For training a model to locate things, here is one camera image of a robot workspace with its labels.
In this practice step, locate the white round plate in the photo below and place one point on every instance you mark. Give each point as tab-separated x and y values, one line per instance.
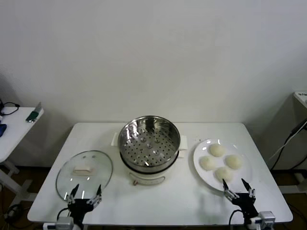
237	151

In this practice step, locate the blue object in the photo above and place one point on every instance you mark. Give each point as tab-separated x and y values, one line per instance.
2	129

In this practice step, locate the white side table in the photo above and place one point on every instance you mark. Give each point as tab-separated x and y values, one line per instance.
16	129

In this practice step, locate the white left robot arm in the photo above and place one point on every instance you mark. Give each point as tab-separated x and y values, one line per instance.
77	227

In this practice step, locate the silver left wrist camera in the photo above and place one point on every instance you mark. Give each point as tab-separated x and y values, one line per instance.
64	222

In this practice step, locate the white steamed baozi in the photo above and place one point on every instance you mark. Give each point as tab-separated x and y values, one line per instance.
207	163
233	161
217	150
223	174

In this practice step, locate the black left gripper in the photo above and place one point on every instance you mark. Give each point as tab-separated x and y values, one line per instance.
79	207

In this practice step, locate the white cabinet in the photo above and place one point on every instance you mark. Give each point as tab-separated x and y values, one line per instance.
299	105

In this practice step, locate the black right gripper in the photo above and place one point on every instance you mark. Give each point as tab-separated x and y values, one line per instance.
247	204

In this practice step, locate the white stand base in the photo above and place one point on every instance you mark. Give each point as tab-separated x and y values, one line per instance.
298	178

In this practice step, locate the white electric cooker base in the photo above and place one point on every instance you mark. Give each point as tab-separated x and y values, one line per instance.
146	178

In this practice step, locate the perforated steel steamer basket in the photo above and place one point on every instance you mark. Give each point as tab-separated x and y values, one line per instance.
134	134

